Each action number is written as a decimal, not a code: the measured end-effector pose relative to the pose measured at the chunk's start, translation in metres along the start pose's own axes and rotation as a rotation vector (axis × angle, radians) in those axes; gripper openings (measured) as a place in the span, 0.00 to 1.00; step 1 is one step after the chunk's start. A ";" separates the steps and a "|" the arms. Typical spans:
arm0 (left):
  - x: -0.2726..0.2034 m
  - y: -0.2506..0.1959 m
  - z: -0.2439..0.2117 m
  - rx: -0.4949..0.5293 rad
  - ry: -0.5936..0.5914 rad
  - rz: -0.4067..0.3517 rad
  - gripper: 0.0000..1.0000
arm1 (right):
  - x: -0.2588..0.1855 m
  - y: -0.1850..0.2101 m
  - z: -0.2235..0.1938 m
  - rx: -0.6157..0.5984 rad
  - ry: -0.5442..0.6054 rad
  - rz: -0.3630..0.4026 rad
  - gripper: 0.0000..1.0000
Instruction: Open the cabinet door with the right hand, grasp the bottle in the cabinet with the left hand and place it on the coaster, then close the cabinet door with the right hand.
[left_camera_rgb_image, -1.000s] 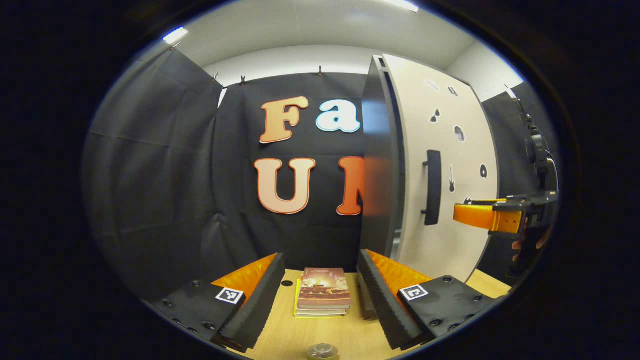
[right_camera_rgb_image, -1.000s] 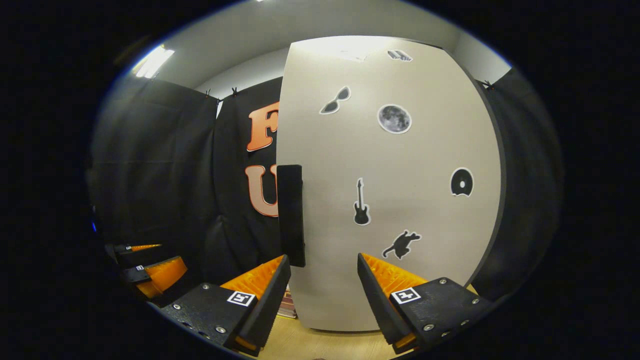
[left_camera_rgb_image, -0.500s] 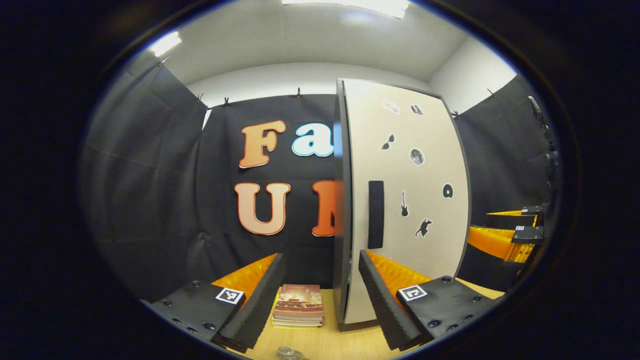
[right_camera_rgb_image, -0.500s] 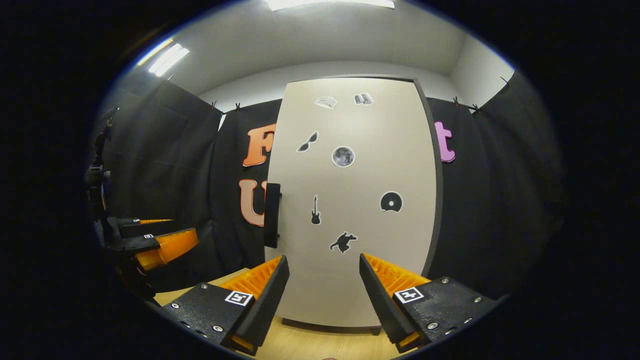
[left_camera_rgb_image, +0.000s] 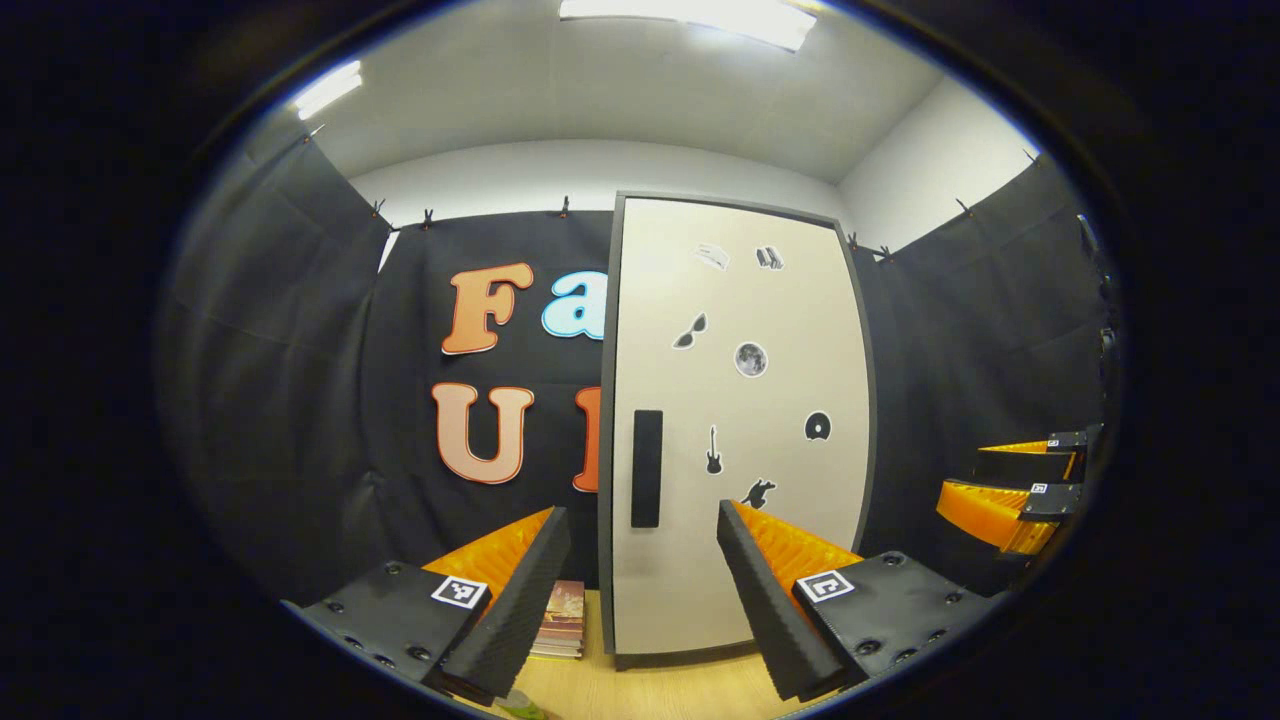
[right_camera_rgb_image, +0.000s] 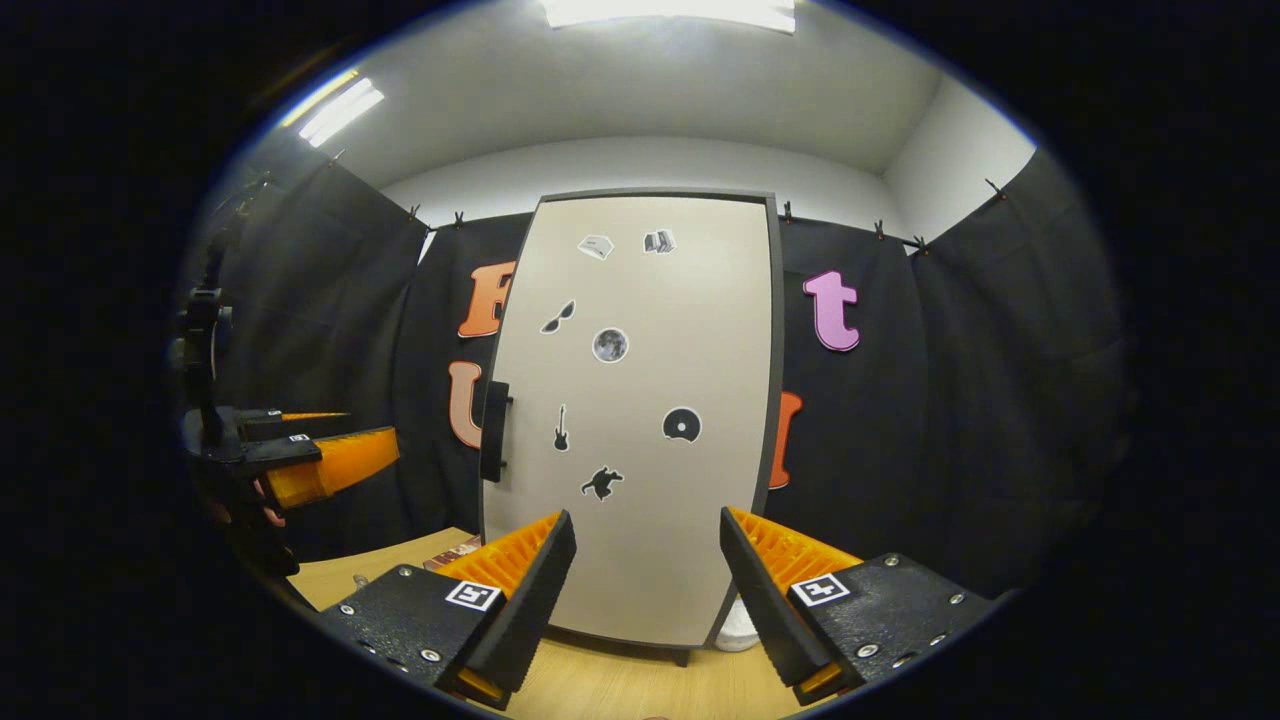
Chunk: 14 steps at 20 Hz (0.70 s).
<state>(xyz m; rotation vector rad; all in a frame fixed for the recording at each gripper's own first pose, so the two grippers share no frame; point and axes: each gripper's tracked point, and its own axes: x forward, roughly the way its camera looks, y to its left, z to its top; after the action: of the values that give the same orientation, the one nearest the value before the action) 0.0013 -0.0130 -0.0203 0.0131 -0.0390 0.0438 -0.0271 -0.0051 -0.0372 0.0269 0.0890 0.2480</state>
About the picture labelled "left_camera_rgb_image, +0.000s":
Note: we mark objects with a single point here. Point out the red-brown cover book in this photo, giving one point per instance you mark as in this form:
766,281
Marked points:
570,602

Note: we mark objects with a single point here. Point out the black backdrop cloth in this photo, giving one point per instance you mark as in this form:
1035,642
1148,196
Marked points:
300,350

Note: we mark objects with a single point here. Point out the ceiling light panel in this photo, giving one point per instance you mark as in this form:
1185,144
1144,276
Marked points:
700,18
328,90

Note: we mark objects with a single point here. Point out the yellow-edged book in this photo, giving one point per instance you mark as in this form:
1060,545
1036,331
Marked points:
558,650

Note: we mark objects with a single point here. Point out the grey cabinet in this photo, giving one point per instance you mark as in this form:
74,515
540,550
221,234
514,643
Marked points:
606,560

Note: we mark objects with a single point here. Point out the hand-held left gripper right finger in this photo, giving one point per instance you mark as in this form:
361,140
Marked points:
765,600

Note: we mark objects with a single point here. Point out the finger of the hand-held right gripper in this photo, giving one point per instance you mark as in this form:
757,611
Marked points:
1020,465
990,510

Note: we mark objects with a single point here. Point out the clear bottle with green label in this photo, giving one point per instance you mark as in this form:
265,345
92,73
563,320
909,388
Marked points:
525,708

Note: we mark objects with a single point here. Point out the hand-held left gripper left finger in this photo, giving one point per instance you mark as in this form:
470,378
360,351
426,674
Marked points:
520,600

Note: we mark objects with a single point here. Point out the white-edged book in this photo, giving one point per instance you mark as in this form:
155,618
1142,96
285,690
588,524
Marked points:
563,632

